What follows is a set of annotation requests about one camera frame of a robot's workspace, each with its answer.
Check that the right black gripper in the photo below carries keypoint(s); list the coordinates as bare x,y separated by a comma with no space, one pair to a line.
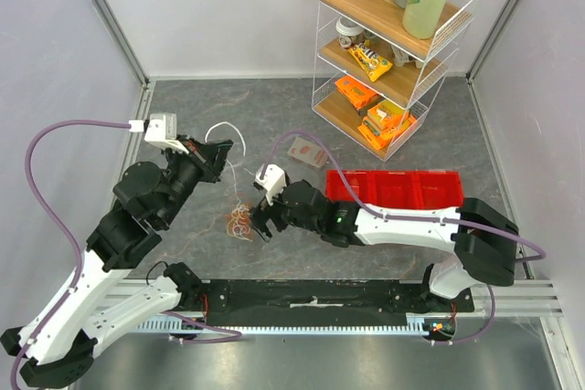
271,215

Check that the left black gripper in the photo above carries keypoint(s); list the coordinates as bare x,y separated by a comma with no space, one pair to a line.
210,156

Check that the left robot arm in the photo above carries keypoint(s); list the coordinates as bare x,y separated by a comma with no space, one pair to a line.
60,345

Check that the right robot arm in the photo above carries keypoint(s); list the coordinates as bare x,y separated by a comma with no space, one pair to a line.
479,242

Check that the orange snack pack upper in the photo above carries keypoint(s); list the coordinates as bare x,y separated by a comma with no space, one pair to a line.
357,94

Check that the orange snack box stack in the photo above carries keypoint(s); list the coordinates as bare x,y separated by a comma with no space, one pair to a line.
384,123

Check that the red three-compartment bin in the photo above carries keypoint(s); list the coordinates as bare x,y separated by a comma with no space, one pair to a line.
416,190

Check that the white lidded cup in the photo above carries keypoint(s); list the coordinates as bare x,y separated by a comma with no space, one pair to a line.
349,33

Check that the yellow candy bag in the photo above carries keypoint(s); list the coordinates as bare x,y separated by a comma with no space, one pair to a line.
374,65

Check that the white object on shelf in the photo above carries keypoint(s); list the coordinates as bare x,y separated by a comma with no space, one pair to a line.
401,58

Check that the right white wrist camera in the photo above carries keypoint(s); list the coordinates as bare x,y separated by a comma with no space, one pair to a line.
272,179

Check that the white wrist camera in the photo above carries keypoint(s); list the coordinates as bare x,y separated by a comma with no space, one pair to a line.
272,179
160,131

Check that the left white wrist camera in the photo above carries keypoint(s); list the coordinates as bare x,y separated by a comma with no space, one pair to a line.
160,131

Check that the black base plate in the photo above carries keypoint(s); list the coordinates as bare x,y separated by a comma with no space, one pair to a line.
322,302

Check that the grey slotted cable duct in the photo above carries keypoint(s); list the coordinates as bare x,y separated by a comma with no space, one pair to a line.
163,324

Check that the white wire wooden shelf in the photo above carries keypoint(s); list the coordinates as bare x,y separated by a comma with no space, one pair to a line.
410,88

